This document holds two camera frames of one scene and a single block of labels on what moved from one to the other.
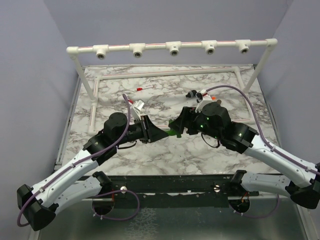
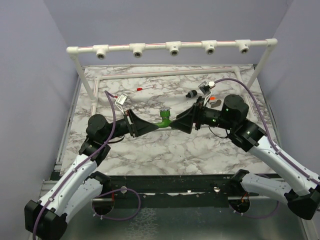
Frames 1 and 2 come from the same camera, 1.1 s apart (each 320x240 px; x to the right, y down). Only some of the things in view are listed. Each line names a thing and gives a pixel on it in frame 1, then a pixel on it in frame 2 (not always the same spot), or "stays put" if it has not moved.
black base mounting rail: (187, 191) stays put
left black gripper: (150, 132) -> (138, 126)
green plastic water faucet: (173, 132) -> (165, 113)
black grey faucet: (191, 93) stays put
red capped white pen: (141, 89) stays put
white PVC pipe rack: (173, 48) stays put
